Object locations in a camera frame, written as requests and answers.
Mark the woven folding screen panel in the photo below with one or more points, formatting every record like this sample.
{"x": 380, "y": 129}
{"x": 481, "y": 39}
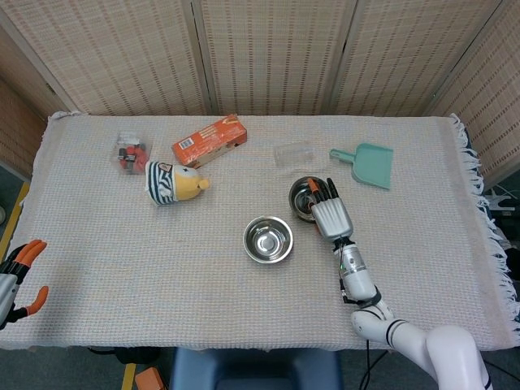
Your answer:
{"x": 16, "y": 122}
{"x": 406, "y": 53}
{"x": 272, "y": 53}
{"x": 495, "y": 101}
{"x": 122, "y": 53}

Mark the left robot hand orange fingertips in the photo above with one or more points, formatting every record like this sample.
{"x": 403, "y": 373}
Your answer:
{"x": 6, "y": 288}

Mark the clear plastic container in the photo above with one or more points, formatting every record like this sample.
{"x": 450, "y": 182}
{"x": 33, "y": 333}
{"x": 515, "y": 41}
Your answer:
{"x": 294, "y": 154}

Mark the orange block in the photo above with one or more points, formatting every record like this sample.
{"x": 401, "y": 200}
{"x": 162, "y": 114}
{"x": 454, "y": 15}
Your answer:
{"x": 149, "y": 380}

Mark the yellow plush toy striped hat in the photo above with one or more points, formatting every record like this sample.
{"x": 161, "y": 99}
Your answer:
{"x": 170, "y": 183}

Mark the orange cardboard box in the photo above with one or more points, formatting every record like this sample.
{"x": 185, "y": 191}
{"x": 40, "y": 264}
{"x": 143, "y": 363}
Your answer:
{"x": 207, "y": 142}

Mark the teal plastic dustpan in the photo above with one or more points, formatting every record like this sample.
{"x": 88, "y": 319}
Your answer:
{"x": 371, "y": 166}

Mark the beige woven tablecloth with fringe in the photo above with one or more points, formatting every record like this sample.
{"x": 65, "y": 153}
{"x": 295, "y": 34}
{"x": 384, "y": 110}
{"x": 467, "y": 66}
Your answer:
{"x": 142, "y": 264}

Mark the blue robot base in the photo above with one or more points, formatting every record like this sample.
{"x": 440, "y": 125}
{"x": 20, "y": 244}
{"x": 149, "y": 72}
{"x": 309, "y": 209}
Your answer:
{"x": 252, "y": 369}

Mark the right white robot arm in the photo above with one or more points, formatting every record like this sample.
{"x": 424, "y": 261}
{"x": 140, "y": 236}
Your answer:
{"x": 406, "y": 329}

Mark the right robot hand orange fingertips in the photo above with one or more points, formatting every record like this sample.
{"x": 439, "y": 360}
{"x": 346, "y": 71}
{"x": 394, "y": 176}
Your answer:
{"x": 333, "y": 217}

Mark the clear bag of small parts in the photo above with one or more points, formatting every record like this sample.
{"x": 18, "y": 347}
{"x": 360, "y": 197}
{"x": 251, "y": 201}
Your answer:
{"x": 131, "y": 154}

